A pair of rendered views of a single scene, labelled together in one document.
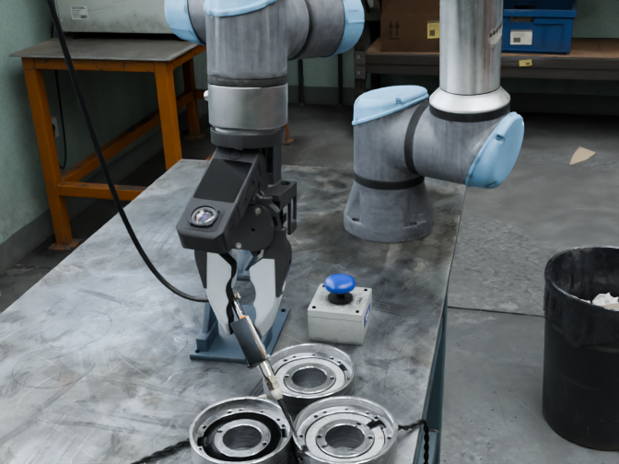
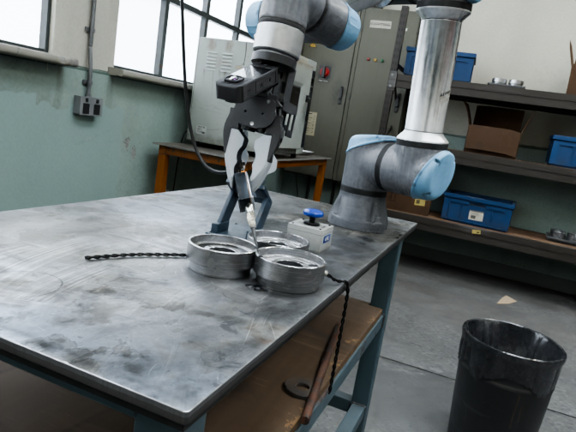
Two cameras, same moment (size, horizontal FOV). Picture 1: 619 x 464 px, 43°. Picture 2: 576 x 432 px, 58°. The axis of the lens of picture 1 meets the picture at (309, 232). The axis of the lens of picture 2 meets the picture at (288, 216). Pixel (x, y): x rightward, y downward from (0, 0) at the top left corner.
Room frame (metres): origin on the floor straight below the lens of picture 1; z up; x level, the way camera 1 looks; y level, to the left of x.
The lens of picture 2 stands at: (-0.12, -0.09, 1.04)
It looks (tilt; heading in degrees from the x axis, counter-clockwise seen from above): 11 degrees down; 6
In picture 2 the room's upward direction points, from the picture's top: 9 degrees clockwise
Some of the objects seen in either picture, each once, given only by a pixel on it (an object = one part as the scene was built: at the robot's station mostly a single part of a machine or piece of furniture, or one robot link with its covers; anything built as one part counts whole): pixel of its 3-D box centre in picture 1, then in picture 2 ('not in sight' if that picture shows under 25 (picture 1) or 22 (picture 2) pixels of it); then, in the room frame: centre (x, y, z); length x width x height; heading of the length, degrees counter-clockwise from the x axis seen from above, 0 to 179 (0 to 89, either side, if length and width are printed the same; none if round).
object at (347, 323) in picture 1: (342, 310); (310, 234); (0.88, -0.04, 0.82); 0.08 x 0.07 x 0.05; 165
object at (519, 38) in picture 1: (522, 25); (477, 210); (4.15, -1.16, 0.56); 0.52 x 0.38 x 0.22; 72
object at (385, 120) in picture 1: (393, 130); (371, 160); (1.19, -0.14, 0.97); 0.13 x 0.12 x 0.14; 53
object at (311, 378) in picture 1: (309, 383); (276, 249); (0.73, 0.01, 0.82); 0.10 x 0.10 x 0.04
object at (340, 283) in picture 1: (340, 295); (311, 221); (0.87, -0.04, 0.85); 0.04 x 0.04 x 0.05
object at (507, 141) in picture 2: not in sight; (494, 130); (4.14, -1.14, 1.19); 0.52 x 0.42 x 0.38; 75
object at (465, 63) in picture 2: not in sight; (439, 68); (4.29, -0.66, 1.61); 0.52 x 0.38 x 0.22; 78
